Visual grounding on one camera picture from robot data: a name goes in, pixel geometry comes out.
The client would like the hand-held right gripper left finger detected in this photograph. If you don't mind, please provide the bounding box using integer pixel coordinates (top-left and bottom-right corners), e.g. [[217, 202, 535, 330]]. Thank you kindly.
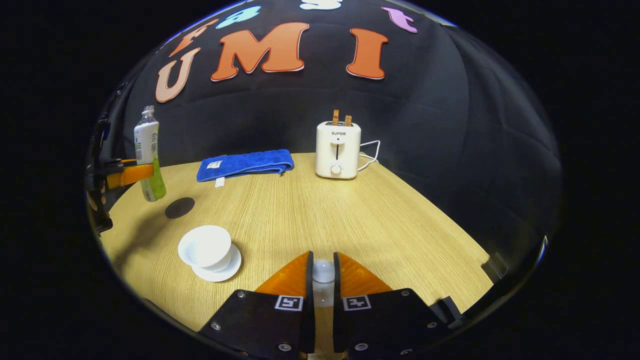
[[197, 251, 316, 360]]

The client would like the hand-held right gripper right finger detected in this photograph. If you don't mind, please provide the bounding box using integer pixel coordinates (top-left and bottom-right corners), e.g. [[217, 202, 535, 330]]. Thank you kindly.
[[332, 252, 463, 360]]

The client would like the clear water bottle green label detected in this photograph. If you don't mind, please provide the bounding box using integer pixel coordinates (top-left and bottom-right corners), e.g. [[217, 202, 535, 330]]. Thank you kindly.
[[133, 105, 167, 202]]

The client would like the dark round coaster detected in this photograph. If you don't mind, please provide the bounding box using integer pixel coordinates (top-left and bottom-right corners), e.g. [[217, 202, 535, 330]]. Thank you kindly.
[[165, 197, 196, 219]]

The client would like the white teacup lid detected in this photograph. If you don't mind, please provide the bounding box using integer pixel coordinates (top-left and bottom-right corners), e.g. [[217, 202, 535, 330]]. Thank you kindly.
[[312, 259, 336, 308]]

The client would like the white teacup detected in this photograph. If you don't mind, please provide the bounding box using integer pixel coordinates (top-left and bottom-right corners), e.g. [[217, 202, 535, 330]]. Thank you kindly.
[[177, 225, 233, 272]]

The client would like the blue folded towel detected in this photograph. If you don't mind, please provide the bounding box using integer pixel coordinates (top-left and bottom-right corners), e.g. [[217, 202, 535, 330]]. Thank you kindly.
[[196, 149, 295, 188]]

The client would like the dark table edge clamp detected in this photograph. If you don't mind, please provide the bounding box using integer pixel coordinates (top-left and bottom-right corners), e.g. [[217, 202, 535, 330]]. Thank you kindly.
[[481, 252, 508, 284]]

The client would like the cream toaster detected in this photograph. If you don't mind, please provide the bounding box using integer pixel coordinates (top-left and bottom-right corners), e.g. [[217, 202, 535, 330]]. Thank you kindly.
[[315, 121, 362, 180]]

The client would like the white toaster cable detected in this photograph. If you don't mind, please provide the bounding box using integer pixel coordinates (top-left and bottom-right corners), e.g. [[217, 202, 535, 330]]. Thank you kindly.
[[357, 140, 381, 172]]

